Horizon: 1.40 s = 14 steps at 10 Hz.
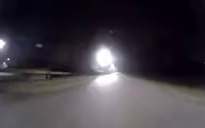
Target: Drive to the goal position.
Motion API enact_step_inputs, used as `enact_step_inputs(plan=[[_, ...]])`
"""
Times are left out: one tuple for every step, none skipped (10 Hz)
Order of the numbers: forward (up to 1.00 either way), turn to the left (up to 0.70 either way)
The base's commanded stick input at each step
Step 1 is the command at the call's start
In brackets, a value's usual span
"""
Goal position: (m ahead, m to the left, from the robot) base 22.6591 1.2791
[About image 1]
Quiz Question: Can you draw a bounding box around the grey asphalt road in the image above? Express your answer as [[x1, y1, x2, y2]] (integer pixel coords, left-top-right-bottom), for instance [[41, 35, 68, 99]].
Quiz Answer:
[[0, 71, 205, 128]]

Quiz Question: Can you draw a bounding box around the roadside guard rail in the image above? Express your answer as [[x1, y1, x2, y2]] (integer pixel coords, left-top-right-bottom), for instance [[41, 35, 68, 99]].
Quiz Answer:
[[0, 68, 78, 81]]

